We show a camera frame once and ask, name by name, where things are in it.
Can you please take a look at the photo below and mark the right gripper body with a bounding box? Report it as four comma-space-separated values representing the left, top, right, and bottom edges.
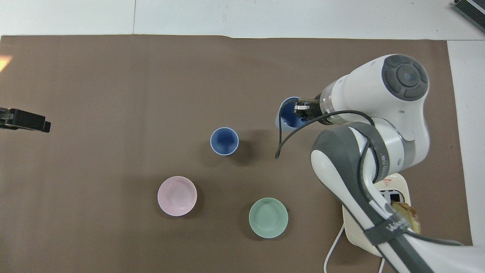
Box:
310, 98, 323, 120

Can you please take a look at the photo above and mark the blue cup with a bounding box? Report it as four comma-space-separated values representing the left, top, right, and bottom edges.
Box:
210, 127, 240, 156
274, 97, 310, 132

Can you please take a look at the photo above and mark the white toaster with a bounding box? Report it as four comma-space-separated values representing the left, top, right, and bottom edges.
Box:
342, 173, 422, 258

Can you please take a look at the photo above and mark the green bowl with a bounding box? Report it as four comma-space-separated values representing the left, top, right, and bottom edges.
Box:
249, 197, 289, 239

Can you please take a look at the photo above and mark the slice of toast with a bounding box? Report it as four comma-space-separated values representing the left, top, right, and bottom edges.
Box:
390, 201, 422, 235

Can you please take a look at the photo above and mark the pink bowl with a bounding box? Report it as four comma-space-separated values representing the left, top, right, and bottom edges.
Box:
157, 176, 198, 217

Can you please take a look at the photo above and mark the black cable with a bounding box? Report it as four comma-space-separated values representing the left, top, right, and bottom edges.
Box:
275, 110, 391, 217

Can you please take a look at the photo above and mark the white cable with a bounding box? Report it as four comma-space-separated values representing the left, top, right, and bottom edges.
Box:
324, 223, 347, 273

